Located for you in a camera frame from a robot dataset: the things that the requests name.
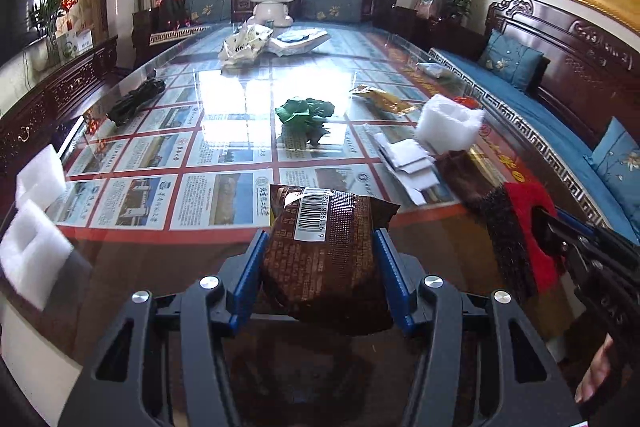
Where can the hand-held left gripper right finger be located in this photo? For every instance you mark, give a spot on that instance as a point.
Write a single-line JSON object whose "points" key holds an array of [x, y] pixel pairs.
{"points": [[387, 267]]}

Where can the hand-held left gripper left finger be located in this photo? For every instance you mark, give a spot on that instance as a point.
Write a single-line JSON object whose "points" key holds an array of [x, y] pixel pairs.
{"points": [[250, 272]]}

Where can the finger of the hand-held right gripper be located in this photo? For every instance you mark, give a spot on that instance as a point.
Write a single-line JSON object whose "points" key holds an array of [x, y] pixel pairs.
{"points": [[575, 262], [555, 218]]}

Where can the brown snack packet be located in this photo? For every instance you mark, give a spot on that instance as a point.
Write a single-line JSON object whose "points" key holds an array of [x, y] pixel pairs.
{"points": [[322, 267]]}

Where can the white paper box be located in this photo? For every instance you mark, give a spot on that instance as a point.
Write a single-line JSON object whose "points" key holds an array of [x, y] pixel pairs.
{"points": [[407, 162]]}

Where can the white foam sheet piece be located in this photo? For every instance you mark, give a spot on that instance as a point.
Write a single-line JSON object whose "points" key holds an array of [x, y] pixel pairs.
{"points": [[447, 124]]}

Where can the gold foil wrapper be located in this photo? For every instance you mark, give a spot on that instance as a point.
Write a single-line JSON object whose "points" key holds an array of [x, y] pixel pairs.
{"points": [[382, 99]]}

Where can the green wrapper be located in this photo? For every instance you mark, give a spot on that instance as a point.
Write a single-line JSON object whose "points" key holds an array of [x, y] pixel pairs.
{"points": [[304, 111]]}

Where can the person's right hand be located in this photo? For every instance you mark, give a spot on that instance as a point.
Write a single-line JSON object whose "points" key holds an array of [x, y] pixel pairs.
{"points": [[592, 377]]}

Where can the teal floral cushion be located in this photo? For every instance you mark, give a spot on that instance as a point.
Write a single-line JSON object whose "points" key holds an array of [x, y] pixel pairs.
{"points": [[617, 162], [510, 59]]}

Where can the blue patterned seat mat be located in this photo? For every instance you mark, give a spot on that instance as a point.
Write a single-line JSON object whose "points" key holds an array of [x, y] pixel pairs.
{"points": [[540, 127]]}

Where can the long carved wooden sofa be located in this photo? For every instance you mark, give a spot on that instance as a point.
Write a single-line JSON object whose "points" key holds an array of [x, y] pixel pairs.
{"points": [[575, 57]]}

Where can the small clear packet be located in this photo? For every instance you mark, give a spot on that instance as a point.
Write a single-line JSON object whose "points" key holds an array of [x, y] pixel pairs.
{"points": [[434, 70]]}

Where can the black bundle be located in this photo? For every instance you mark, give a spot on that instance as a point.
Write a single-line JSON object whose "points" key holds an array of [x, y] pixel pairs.
{"points": [[135, 102]]}

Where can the wooden side table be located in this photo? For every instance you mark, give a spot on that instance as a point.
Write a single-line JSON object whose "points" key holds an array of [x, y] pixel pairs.
{"points": [[445, 32]]}

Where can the large white foam block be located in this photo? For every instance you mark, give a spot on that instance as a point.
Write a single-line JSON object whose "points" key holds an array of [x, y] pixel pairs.
{"points": [[32, 252]]}

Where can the white printed plastic bag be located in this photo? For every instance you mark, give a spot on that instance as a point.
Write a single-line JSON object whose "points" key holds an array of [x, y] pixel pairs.
{"points": [[245, 44]]}

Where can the small white foam block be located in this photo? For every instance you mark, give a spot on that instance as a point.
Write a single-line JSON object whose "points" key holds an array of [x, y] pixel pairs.
{"points": [[40, 177]]}

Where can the white and blue packets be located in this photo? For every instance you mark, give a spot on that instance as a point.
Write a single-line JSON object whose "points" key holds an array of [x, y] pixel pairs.
{"points": [[300, 42]]}

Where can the carved wooden cabinet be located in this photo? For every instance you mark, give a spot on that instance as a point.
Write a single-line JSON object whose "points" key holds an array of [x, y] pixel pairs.
{"points": [[60, 92]]}

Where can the wide teal embroidered cushion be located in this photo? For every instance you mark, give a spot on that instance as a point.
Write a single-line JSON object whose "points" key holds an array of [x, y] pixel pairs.
{"points": [[332, 4]]}

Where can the small teal embroidered cushion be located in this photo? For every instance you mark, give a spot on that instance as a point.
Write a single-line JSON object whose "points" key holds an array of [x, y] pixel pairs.
{"points": [[207, 7]]}

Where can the black and red bag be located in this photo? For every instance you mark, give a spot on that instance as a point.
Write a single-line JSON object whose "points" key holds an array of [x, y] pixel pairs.
{"points": [[171, 12]]}

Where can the white and green box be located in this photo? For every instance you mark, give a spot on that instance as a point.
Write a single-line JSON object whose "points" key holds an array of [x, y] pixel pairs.
{"points": [[77, 42]]}

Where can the potted bamboo plant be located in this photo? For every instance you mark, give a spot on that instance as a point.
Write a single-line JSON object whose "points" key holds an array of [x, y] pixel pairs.
{"points": [[47, 22]]}

